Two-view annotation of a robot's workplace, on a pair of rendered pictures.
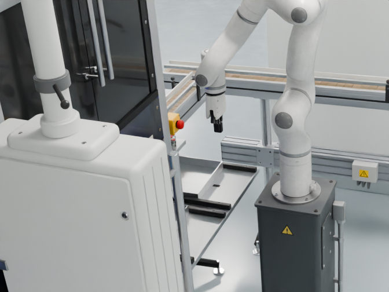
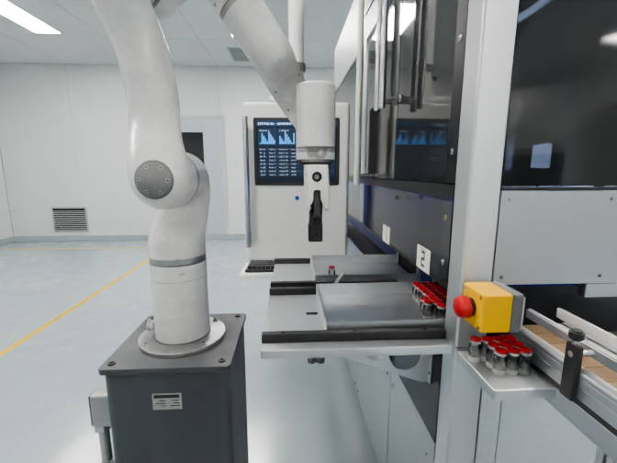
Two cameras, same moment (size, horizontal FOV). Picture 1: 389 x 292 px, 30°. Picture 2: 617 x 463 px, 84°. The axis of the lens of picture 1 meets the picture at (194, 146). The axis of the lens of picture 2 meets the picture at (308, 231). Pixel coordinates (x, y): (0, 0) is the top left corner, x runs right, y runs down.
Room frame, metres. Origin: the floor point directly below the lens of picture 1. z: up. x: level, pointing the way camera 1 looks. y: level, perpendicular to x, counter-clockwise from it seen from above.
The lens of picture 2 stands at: (3.17, -0.49, 1.24)
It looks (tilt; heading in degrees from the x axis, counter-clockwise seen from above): 10 degrees down; 150
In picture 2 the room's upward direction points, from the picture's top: straight up
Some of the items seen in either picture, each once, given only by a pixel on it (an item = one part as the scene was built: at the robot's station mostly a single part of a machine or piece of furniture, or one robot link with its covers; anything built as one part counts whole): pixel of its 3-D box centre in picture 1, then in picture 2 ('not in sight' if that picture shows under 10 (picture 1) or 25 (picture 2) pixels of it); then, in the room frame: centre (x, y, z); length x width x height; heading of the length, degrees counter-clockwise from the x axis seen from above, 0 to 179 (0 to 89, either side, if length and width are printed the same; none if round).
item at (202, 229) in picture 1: (169, 205); (348, 292); (2.36, 0.12, 0.87); 0.70 x 0.48 x 0.02; 153
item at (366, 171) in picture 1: (364, 171); not in sight; (3.07, -0.83, 0.50); 0.12 x 0.05 x 0.09; 63
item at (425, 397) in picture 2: not in sight; (356, 271); (1.82, 0.57, 0.73); 1.98 x 0.01 x 0.25; 153
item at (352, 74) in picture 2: not in sight; (354, 119); (1.63, 0.68, 1.50); 0.49 x 0.01 x 0.59; 153
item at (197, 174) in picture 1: (172, 175); (386, 305); (2.54, 0.10, 0.90); 0.34 x 0.26 x 0.04; 64
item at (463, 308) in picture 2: (179, 124); (465, 307); (2.80, 0.06, 0.99); 0.04 x 0.04 x 0.04; 63
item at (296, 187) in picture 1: (295, 171); (181, 299); (2.38, -0.37, 0.95); 0.19 x 0.19 x 0.18
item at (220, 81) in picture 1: (212, 67); (315, 116); (2.51, -0.10, 1.35); 0.09 x 0.08 x 0.13; 153
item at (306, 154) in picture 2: (215, 86); (315, 155); (2.52, -0.10, 1.27); 0.09 x 0.08 x 0.03; 153
